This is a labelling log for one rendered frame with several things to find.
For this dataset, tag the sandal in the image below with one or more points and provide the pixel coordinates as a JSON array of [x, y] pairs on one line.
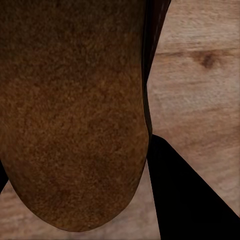
[[75, 123]]

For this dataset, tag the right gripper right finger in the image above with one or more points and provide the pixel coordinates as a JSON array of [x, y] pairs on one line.
[[187, 208]]

